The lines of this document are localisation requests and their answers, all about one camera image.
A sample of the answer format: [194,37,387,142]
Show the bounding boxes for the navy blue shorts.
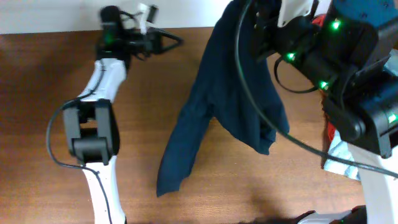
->
[156,1,289,197]

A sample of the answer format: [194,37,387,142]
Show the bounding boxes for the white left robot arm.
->
[61,4,183,223]

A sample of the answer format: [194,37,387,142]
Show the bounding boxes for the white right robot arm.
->
[243,0,397,223]

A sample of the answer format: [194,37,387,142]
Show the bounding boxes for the light blue shirt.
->
[323,52,398,181]

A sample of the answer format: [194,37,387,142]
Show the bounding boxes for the red shirt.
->
[312,14,338,144]

